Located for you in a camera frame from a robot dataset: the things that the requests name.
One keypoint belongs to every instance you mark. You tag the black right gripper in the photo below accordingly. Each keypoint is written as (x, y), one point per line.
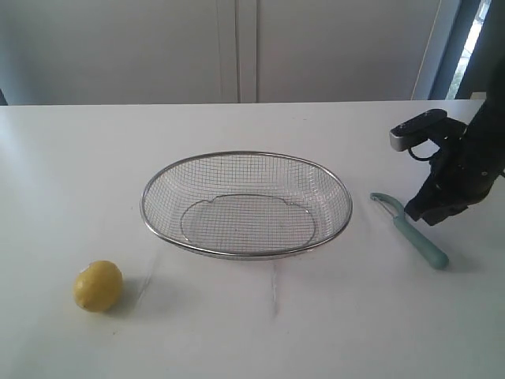
(460, 172)

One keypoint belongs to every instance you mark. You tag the teal handled peeler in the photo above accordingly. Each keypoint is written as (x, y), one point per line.
(434, 256)

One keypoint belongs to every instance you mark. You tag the yellow lemon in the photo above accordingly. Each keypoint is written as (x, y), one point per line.
(98, 287)

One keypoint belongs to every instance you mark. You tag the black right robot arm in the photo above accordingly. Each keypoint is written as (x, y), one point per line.
(492, 110)

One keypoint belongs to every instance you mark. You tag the oval wire mesh basket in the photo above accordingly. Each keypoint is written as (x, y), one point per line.
(246, 205)

